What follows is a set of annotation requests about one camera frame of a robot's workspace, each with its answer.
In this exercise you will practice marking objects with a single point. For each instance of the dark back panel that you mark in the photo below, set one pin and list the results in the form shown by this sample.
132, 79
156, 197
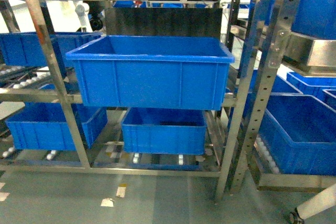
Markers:
186, 22

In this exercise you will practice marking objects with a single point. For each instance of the blue bin middle left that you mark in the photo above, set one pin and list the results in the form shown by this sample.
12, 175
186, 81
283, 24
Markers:
24, 49

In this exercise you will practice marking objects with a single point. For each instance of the blue bin bottom centre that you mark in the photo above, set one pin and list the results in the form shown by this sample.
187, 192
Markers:
164, 131

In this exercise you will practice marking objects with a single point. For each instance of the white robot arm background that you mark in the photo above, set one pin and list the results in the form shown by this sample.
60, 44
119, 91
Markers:
82, 10

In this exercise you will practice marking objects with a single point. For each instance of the blue bin bottom left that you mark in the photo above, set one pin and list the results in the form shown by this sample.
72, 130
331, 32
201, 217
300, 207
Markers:
43, 126

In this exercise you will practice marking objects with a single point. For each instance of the large blue target bin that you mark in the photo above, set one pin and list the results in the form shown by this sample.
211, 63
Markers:
152, 72

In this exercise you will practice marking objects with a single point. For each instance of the blue bin right rack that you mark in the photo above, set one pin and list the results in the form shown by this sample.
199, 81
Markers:
299, 133

